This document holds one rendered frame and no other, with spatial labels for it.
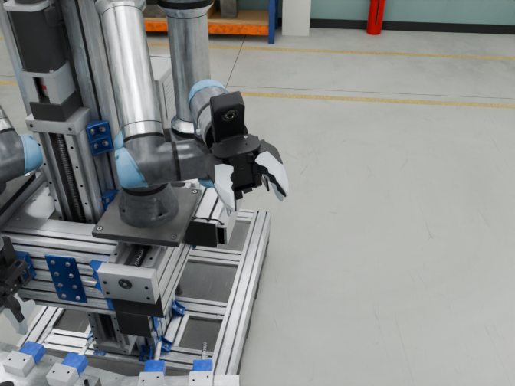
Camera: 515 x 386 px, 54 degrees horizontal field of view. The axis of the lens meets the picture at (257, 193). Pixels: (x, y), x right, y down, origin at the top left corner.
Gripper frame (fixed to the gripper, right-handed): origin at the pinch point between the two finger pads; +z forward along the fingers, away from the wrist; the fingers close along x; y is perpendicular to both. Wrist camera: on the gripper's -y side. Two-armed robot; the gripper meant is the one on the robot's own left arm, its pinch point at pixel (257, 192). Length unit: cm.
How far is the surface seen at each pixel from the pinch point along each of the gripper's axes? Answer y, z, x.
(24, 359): 48, -27, 51
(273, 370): 148, -69, -7
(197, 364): 57, -19, 17
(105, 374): 61, -27, 38
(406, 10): 164, -446, -280
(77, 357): 50, -25, 41
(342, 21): 168, -471, -214
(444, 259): 163, -108, -113
